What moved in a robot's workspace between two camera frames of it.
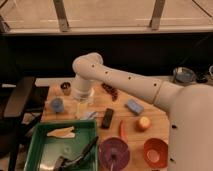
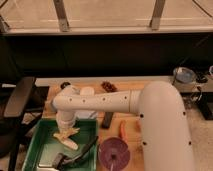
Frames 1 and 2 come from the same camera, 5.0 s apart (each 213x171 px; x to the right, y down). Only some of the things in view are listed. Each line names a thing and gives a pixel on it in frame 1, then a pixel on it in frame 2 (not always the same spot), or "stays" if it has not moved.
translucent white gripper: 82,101 to 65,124
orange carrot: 123,129 stays
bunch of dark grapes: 113,92 stays
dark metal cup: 66,88 stays
